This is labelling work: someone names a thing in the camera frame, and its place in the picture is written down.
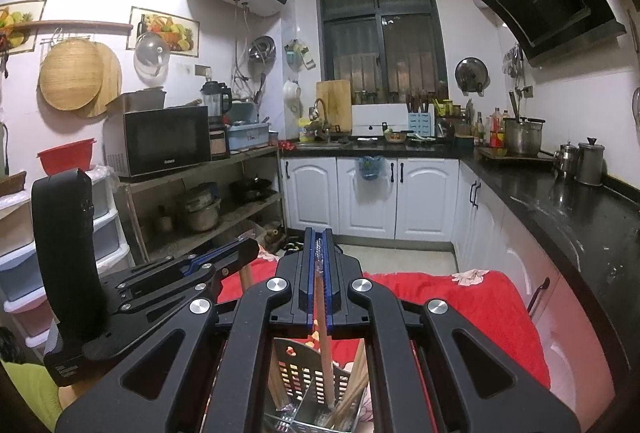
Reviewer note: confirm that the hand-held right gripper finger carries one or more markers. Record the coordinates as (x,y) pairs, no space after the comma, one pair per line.
(325,263)
(314,263)

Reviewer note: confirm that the small hanging steel utensils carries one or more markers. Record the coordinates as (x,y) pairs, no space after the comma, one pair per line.
(512,60)

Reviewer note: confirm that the pastel plastic drawer tower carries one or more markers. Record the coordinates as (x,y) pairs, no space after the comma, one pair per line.
(17,263)

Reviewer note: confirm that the wall power socket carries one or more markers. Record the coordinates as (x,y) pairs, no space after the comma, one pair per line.
(526,91)
(202,70)

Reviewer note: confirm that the dark barred window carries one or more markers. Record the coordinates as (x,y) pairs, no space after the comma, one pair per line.
(380,38)

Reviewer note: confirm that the wooden wall shelf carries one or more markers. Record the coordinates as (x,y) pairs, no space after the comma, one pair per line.
(75,25)

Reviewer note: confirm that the light blue cutlery holder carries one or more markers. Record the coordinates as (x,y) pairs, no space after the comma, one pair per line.
(421,124)

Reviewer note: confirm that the round wooden cutting board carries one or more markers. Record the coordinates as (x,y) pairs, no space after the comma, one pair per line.
(112,78)

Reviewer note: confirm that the person's yellow-green clothing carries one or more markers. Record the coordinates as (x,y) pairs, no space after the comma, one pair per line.
(25,388)

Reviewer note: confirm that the small steel kettle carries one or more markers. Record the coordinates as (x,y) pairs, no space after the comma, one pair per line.
(565,160)

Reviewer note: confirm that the yellow dish soap container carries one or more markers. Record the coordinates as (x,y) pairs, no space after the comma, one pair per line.
(305,127)

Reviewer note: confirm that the brown wicker basket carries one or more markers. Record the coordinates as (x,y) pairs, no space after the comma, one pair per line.
(12,183)

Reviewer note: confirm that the dark green utensil basket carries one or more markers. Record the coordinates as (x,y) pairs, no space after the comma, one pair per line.
(278,344)

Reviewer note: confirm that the dark condiment rack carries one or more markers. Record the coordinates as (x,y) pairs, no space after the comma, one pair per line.
(452,120)

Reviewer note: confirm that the old metal pot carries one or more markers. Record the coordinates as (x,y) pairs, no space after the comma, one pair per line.
(200,213)

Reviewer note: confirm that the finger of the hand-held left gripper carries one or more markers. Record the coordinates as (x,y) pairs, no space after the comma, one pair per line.
(240,250)
(165,293)

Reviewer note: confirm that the pile of wooden chopsticks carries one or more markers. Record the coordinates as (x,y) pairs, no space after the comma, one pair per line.
(356,373)

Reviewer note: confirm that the single wooden chopstick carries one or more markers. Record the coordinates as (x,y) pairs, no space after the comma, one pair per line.
(326,363)
(245,278)

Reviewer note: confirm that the green hanging storage holder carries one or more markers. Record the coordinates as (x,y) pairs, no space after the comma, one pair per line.
(299,53)

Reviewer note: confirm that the row of sauce bottles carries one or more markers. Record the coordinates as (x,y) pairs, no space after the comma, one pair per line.
(495,128)

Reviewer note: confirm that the white plastic colander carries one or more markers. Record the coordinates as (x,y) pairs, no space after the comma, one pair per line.
(291,90)

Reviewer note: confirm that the hanging steel bowls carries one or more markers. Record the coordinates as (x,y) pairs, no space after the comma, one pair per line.
(261,49)

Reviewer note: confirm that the glass pot lid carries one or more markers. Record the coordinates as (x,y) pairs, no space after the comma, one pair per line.
(152,53)

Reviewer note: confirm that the rectangular wooden cutting board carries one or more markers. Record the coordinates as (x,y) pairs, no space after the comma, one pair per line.
(337,103)

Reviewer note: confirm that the red plastic basin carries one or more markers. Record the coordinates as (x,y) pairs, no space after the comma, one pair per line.
(65,155)

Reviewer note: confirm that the row of glass jars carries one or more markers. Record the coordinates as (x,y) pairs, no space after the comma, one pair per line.
(375,97)

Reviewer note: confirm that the black microwave oven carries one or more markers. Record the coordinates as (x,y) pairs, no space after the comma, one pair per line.
(165,140)

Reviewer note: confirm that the dark pot lid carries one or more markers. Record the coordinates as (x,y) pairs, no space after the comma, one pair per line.
(471,74)

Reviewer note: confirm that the grey box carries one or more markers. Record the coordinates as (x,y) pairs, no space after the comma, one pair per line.
(140,100)

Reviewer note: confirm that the tall steel canister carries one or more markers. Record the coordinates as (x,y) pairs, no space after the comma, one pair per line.
(590,163)

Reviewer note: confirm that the red floral tablecloth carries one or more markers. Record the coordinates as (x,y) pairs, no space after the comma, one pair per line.
(450,313)

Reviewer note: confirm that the white countertop appliance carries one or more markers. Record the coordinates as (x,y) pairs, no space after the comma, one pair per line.
(380,119)

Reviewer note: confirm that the steel stockpot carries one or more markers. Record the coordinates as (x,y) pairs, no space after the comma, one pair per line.
(522,138)

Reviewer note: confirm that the curved sink faucet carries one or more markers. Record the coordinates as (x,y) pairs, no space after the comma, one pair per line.
(320,102)

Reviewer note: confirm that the black kitchen countertop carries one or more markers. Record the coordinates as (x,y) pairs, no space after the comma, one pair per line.
(575,223)

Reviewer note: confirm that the fruit wall poster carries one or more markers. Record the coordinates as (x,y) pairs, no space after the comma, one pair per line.
(170,23)
(20,20)

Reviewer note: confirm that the blue plastic bag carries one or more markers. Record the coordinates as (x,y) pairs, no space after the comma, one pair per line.
(371,168)

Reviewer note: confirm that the black blender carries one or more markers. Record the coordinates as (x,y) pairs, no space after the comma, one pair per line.
(215,100)

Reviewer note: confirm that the black wok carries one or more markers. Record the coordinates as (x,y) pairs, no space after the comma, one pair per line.
(252,188)

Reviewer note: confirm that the blue dish tray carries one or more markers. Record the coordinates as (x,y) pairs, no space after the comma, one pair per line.
(247,135)

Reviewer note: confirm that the metal shelf rack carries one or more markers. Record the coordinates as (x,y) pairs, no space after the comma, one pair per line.
(240,158)

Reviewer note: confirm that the round bamboo tray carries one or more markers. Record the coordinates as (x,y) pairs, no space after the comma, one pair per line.
(70,73)

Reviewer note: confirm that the small bowl of food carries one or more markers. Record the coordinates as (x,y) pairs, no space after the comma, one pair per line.
(395,136)

